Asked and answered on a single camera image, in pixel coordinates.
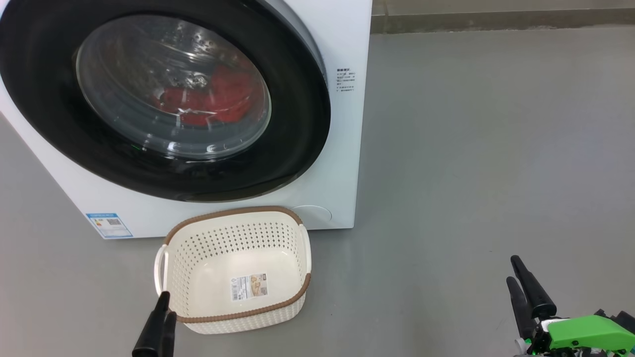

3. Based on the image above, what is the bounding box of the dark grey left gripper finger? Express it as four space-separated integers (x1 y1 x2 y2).
132 292 171 357
161 311 178 357

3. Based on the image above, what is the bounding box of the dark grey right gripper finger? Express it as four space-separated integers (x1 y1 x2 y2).
507 277 539 339
511 255 557 319

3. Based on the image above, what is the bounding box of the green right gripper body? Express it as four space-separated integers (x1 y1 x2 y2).
516 310 635 357

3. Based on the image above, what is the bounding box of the red and white garment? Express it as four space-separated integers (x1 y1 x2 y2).
151 63 258 127

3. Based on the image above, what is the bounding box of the round black glass washer door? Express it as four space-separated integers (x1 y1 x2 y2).
0 0 332 203

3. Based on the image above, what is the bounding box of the cream perforated laundry basket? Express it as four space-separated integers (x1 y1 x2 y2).
154 206 312 335

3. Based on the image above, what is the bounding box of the white printed product label sticker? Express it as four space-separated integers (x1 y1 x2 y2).
231 273 268 301

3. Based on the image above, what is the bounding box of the white front-load washing machine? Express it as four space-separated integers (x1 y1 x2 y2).
0 0 373 240

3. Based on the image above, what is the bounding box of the blue energy label sticker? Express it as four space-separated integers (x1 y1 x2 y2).
85 213 133 239

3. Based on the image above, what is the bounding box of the round white filter cover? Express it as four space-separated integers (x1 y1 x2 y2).
292 205 332 225

